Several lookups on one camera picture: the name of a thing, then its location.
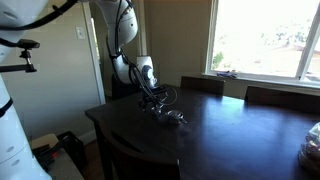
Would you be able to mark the beige robot stand platform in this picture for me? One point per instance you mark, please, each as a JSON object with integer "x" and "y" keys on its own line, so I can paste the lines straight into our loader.
{"x": 66, "y": 170}

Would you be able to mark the small blue purple object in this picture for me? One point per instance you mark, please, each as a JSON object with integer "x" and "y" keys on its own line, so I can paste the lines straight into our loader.
{"x": 226, "y": 74}

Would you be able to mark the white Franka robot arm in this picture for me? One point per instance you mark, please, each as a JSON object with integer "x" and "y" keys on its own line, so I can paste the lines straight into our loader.
{"x": 13, "y": 150}

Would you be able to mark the dark wooden dining chair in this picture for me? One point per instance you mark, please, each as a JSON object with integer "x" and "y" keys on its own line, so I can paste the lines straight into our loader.
{"x": 283, "y": 100}
{"x": 206, "y": 86}

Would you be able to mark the clear plastic bag with food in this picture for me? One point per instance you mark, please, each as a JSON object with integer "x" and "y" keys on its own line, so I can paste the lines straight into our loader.
{"x": 311, "y": 150}

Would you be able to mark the black rounded chair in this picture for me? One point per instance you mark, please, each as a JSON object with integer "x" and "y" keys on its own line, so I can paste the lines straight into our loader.
{"x": 121, "y": 90}

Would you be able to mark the black plastic crate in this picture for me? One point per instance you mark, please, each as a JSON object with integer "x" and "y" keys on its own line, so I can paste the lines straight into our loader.
{"x": 75, "y": 150}

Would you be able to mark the second largest steel measuring cup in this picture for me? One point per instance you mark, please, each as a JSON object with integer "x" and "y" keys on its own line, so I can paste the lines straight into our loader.
{"x": 157, "y": 112}

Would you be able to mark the smallest steel measuring cup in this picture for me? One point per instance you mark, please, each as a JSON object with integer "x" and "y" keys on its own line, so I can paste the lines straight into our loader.
{"x": 183, "y": 120}

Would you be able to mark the white door frame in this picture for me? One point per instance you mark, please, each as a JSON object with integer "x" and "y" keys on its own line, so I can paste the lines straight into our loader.
{"x": 96, "y": 66}

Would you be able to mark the large white framed window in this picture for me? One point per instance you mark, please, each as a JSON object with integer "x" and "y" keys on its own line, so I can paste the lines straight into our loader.
{"x": 260, "y": 40}

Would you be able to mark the white wall light switch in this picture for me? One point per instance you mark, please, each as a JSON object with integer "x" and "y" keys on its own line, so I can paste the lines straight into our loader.
{"x": 80, "y": 33}

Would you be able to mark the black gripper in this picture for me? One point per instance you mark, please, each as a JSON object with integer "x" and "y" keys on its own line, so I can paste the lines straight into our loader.
{"x": 153, "y": 94}

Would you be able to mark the black tool with red part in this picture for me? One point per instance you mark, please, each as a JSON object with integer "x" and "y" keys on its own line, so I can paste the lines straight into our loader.
{"x": 46, "y": 155}

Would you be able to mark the brown curved back chair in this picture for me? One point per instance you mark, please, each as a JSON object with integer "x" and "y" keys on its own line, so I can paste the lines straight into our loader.
{"x": 140, "y": 166}

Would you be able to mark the black camera on clamp mount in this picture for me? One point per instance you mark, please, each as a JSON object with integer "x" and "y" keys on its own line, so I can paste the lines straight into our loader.
{"x": 28, "y": 44}

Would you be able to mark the small dark object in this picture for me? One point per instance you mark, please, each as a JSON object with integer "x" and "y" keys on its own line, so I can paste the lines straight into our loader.
{"x": 175, "y": 117}

